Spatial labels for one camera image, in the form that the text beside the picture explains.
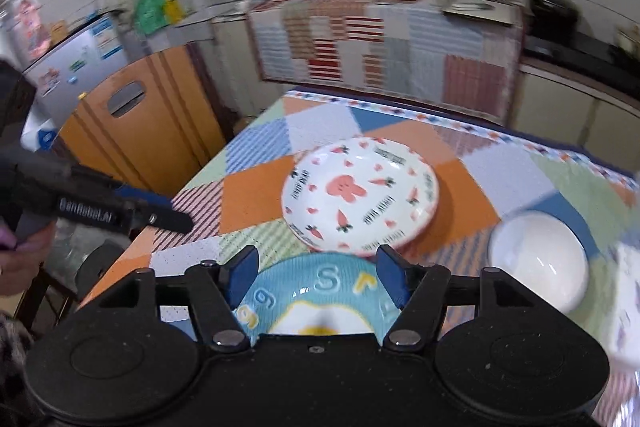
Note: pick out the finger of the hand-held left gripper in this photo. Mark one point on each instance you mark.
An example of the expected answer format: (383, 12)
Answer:
(167, 218)
(145, 198)

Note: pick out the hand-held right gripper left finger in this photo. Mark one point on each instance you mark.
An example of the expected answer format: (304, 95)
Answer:
(243, 278)

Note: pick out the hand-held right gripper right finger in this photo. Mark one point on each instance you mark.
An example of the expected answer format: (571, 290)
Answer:
(391, 279)

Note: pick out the blue lettered plate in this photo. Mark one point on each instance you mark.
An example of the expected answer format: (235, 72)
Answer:
(320, 292)

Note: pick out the white plate with strawberries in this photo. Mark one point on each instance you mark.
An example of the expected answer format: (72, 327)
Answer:
(360, 197)

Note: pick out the white bowl black rim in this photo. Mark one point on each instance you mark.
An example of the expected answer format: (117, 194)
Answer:
(537, 259)

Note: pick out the person's left hand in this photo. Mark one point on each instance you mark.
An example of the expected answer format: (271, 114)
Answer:
(22, 264)

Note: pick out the patchwork tablecloth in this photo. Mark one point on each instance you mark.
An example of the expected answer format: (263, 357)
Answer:
(260, 202)

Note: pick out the dark stool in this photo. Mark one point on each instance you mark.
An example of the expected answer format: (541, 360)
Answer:
(95, 274)

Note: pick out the silver refrigerator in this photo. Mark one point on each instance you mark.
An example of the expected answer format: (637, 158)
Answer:
(75, 62)

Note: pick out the patterned fuzzy clothing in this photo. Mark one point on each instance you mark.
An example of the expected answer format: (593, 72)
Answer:
(11, 367)

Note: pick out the green plastic bag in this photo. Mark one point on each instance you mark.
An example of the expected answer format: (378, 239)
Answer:
(149, 12)

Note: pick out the yellow plastic bag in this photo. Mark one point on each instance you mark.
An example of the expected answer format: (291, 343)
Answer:
(174, 9)

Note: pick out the blurred white object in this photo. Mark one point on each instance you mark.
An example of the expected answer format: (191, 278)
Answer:
(625, 302)

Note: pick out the striped patchwork counter cloth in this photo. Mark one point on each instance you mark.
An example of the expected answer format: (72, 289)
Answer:
(380, 42)

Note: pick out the cream base cabinet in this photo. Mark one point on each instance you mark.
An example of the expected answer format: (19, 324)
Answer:
(575, 107)

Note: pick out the cutting board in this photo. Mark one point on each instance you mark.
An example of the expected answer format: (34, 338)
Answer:
(477, 13)

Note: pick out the black wok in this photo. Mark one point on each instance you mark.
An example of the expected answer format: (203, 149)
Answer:
(552, 12)

